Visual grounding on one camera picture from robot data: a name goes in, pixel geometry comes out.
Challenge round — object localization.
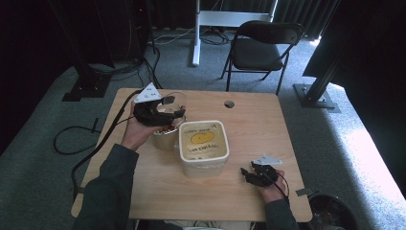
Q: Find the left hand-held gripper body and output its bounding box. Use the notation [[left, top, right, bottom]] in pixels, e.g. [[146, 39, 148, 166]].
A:
[[132, 81, 176, 127]]

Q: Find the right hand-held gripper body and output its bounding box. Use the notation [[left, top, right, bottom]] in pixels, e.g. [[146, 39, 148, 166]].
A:
[[249, 153, 284, 188]]

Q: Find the foil container with food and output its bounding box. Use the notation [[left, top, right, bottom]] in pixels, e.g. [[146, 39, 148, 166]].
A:
[[151, 115, 188, 152]]

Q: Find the person's right hand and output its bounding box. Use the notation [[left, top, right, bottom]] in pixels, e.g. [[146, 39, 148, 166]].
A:
[[258, 169, 290, 205]]

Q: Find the person's left hand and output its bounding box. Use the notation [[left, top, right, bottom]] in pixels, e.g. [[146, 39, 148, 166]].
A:
[[120, 101, 168, 152]]

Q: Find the white square tub yellow label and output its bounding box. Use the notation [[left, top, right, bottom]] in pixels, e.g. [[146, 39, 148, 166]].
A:
[[176, 119, 231, 179]]

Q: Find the black stand with square base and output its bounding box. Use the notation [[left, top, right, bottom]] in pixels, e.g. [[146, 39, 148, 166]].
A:
[[47, 0, 113, 103]]

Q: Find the black round bin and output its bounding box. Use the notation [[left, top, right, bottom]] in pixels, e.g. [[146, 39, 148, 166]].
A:
[[306, 193, 359, 230]]

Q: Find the black slanted stand with base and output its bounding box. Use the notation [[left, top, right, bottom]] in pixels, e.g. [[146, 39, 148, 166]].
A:
[[292, 28, 343, 114]]

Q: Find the black folding chair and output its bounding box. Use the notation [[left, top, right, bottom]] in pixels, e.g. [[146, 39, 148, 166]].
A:
[[219, 19, 305, 96]]

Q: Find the right hand-held gripper cable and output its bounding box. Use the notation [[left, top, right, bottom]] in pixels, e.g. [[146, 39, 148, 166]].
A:
[[261, 165, 291, 204]]

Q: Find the hand-held gripper cable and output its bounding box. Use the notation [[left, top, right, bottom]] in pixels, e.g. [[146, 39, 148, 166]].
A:
[[261, 165, 291, 204], [70, 88, 144, 203]]

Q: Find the bundle of black floor cables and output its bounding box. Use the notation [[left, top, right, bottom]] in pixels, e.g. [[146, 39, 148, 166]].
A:
[[88, 44, 165, 90]]

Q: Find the left hand-held gripper cable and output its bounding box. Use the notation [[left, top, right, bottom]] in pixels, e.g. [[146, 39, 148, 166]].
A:
[[70, 88, 144, 203]]

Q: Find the white floor cable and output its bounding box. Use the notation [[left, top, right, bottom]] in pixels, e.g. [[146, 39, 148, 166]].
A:
[[148, 26, 197, 46]]

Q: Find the black floor cable loop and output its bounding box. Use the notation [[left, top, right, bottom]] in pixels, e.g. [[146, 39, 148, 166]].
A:
[[53, 117, 103, 156]]

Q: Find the white desk frame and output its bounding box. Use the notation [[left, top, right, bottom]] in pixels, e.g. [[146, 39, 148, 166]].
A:
[[191, 0, 280, 67]]

